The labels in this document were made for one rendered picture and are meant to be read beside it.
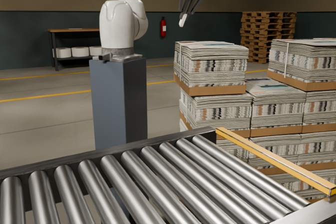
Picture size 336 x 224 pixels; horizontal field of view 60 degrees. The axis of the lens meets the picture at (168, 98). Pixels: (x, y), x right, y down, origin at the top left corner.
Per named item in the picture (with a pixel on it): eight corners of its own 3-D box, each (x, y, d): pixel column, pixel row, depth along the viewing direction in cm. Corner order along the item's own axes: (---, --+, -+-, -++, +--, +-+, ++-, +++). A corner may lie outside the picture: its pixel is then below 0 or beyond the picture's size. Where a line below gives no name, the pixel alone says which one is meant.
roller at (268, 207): (178, 134, 100) (170, 146, 100) (293, 212, 61) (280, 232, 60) (188, 140, 103) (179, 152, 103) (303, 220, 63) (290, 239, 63)
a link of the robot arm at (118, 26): (94, 48, 136) (91, -2, 130) (110, 44, 153) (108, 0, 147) (127, 49, 132) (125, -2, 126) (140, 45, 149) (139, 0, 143)
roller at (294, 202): (197, 147, 106) (202, 135, 106) (313, 227, 66) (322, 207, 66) (186, 144, 103) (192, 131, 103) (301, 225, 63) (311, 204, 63)
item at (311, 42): (272, 40, 174) (272, 38, 174) (314, 39, 180) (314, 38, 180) (313, 47, 140) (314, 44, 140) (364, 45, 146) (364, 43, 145)
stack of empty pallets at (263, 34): (267, 56, 880) (271, 11, 844) (292, 60, 809) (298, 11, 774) (237, 60, 815) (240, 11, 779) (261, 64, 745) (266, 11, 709)
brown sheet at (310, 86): (266, 76, 182) (266, 69, 181) (307, 74, 188) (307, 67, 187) (305, 91, 147) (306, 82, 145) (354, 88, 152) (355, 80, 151)
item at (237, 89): (181, 88, 153) (181, 80, 152) (233, 85, 158) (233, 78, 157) (188, 96, 138) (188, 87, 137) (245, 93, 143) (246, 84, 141)
